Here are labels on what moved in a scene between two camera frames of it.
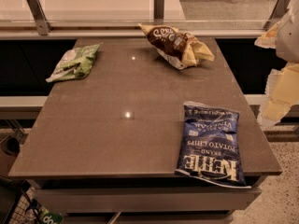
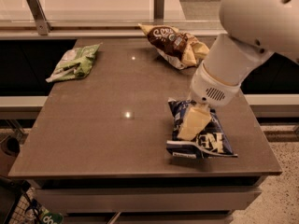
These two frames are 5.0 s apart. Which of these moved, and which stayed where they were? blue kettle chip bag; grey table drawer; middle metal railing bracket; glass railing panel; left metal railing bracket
Moved: blue kettle chip bag
Stayed: left metal railing bracket; middle metal railing bracket; grey table drawer; glass railing panel
